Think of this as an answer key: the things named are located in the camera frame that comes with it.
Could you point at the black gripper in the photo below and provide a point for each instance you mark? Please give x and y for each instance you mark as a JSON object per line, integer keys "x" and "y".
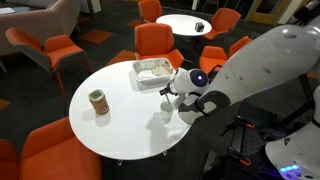
{"x": 167, "y": 90}

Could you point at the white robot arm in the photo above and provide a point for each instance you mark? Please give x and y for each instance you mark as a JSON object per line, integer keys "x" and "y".
{"x": 263, "y": 66}

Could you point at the white mug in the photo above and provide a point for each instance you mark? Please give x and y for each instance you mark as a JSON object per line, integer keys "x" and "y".
{"x": 166, "y": 115}

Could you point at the beige cloth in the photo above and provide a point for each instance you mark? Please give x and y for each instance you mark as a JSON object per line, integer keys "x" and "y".
{"x": 162, "y": 70}

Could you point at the white cloth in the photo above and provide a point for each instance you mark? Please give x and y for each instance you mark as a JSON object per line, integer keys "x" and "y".
{"x": 146, "y": 75}

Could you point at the aluminium foil tray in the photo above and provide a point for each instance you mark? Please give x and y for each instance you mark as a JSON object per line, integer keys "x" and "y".
{"x": 136, "y": 68}

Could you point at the orange chair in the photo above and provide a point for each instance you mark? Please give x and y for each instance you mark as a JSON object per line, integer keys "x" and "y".
{"x": 225, "y": 20}
{"x": 150, "y": 10}
{"x": 56, "y": 153}
{"x": 213, "y": 58}
{"x": 56, "y": 50}
{"x": 8, "y": 163}
{"x": 153, "y": 41}

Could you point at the small round white table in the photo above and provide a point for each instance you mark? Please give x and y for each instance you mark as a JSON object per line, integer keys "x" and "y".
{"x": 176, "y": 24}

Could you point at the peanut butter jar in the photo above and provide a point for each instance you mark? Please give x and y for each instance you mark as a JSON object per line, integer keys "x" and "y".
{"x": 99, "y": 104}

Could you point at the small black box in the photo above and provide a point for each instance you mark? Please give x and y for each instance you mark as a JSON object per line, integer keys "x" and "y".
{"x": 199, "y": 26}

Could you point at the black orange clamp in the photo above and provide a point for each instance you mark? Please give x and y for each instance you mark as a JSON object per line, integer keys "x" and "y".
{"x": 246, "y": 124}
{"x": 243, "y": 161}

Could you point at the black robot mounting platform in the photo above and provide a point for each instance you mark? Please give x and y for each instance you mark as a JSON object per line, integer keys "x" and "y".
{"x": 253, "y": 143}

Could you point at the wooden door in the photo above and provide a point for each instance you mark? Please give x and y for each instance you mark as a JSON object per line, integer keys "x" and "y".
{"x": 266, "y": 10}

